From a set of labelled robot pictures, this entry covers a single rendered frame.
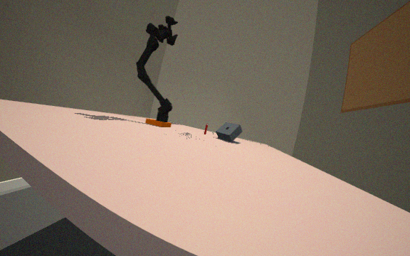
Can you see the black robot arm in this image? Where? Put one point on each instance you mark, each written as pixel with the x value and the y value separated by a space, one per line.
pixel 152 44

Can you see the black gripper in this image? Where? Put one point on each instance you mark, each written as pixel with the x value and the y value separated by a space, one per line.
pixel 170 38

